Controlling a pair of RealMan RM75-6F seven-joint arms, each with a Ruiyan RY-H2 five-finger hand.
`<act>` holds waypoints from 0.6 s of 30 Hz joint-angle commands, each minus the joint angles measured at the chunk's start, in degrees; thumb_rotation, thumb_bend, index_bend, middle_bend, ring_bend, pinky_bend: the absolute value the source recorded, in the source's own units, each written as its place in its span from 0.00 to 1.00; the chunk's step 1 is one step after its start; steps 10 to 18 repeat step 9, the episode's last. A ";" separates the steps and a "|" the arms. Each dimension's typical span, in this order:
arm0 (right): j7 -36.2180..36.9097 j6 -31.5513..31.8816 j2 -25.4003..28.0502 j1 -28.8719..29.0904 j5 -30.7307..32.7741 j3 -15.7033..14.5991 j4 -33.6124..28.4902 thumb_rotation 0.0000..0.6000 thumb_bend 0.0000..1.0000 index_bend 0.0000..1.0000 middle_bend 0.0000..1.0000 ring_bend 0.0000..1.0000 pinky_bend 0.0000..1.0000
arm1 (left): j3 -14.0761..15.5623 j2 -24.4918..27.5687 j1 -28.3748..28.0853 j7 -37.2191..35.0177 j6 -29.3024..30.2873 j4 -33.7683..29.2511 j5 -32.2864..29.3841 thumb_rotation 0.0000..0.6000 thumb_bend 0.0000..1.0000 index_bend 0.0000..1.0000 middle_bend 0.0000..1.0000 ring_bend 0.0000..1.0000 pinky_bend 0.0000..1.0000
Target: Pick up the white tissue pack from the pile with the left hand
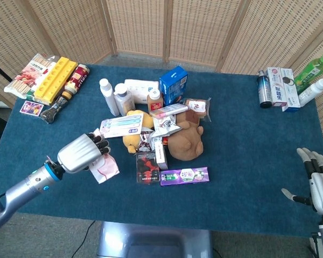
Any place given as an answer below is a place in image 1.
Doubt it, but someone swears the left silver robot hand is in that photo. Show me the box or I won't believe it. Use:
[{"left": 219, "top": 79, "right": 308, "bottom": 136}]
[{"left": 56, "top": 132, "right": 111, "bottom": 174}]

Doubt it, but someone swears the pink tissue packet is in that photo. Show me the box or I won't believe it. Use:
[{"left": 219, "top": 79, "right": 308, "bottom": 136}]
[{"left": 88, "top": 128, "right": 121, "bottom": 185}]

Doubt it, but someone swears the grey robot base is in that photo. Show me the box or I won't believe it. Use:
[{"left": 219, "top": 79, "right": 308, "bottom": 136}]
[{"left": 96, "top": 220, "right": 214, "bottom": 258}]

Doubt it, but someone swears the purple card box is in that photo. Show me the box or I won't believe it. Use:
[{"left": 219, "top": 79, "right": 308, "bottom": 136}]
[{"left": 19, "top": 100, "right": 45, "bottom": 117}]

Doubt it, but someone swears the red black snack packet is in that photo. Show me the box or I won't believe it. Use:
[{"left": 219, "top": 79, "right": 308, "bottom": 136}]
[{"left": 136, "top": 152, "right": 161, "bottom": 186}]

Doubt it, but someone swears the small white carton box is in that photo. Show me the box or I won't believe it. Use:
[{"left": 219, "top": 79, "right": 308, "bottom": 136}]
[{"left": 153, "top": 139, "right": 169, "bottom": 170}]

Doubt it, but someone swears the white wipes pack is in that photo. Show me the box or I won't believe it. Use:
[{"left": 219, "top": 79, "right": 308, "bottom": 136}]
[{"left": 123, "top": 78, "right": 160, "bottom": 105}]

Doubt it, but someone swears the white pink yellow long box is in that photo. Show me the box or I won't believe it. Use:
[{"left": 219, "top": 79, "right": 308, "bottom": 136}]
[{"left": 149, "top": 103, "right": 189, "bottom": 119}]

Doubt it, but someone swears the purple toothpaste box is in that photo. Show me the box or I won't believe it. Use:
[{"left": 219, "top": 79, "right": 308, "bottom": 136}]
[{"left": 159, "top": 166, "right": 211, "bottom": 187}]

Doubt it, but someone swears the white pink toothpaste box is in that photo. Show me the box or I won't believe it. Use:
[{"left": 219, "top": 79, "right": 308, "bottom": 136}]
[{"left": 266, "top": 67, "right": 289, "bottom": 108}]

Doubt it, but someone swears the blue cardboard box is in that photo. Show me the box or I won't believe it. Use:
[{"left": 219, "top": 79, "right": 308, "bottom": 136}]
[{"left": 159, "top": 65, "right": 188, "bottom": 106}]

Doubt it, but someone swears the black pepper grinder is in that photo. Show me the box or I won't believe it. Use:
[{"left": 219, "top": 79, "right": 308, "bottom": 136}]
[{"left": 39, "top": 96, "right": 69, "bottom": 124}]

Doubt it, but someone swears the toothbrush blister card pack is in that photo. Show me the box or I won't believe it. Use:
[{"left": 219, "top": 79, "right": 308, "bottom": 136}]
[{"left": 98, "top": 112, "right": 144, "bottom": 140}]

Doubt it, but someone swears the yellow plush toy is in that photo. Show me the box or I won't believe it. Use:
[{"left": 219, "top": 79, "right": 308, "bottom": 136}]
[{"left": 122, "top": 109, "right": 156, "bottom": 154}]

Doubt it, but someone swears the black red snack sachet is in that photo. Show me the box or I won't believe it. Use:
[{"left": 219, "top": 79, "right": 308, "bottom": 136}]
[{"left": 138, "top": 130, "right": 155, "bottom": 153}]

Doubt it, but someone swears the tall white plastic bottle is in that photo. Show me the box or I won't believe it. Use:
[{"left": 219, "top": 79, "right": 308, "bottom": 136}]
[{"left": 99, "top": 78, "right": 120, "bottom": 117}]

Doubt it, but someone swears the grey bottle with white cap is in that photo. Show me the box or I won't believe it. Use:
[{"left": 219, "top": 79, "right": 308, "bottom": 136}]
[{"left": 113, "top": 83, "right": 136, "bottom": 117}]

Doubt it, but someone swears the red label coffee bottle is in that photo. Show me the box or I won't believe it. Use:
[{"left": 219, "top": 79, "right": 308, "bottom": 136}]
[{"left": 61, "top": 63, "right": 90, "bottom": 99}]

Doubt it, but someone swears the yellow plastic mould tray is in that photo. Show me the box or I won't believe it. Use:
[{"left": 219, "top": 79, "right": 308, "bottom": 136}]
[{"left": 33, "top": 56, "right": 79, "bottom": 105}]

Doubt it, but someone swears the blue felt table cover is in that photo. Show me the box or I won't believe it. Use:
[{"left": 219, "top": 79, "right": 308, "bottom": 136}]
[{"left": 0, "top": 63, "right": 323, "bottom": 238}]

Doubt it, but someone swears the silver white snack packet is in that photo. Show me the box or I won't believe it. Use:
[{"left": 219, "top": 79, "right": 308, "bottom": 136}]
[{"left": 150, "top": 114, "right": 181, "bottom": 139}]

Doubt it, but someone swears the brown bottle with white cap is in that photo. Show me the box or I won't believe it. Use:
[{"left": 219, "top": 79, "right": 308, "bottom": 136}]
[{"left": 146, "top": 89, "right": 164, "bottom": 114}]

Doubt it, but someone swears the biscuit sticks packet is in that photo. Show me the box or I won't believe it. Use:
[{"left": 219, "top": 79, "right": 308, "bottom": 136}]
[{"left": 4, "top": 53, "right": 60, "bottom": 99}]

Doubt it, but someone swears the white bottle with blue print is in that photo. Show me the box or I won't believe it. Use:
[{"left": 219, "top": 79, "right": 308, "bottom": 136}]
[{"left": 298, "top": 78, "right": 323, "bottom": 107}]

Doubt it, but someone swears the brown plush toy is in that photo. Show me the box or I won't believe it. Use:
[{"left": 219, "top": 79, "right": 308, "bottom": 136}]
[{"left": 167, "top": 109, "right": 205, "bottom": 161}]

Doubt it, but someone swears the dark grey spray bottle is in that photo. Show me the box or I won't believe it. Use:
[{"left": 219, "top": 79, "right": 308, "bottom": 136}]
[{"left": 256, "top": 69, "right": 272, "bottom": 109}]

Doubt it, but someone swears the green tea bottle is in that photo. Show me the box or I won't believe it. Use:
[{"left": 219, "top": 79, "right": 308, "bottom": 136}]
[{"left": 293, "top": 54, "right": 323, "bottom": 95}]

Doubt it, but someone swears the wrapped brown pastry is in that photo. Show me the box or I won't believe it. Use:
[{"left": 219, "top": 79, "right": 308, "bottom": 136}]
[{"left": 182, "top": 97, "right": 212, "bottom": 123}]

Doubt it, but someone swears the wicker folding screen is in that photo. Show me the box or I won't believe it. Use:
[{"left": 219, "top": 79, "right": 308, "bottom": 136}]
[{"left": 0, "top": 0, "right": 323, "bottom": 147}]

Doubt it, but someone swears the black floor cable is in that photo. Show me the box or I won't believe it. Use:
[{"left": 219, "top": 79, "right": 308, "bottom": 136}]
[{"left": 74, "top": 220, "right": 95, "bottom": 258}]

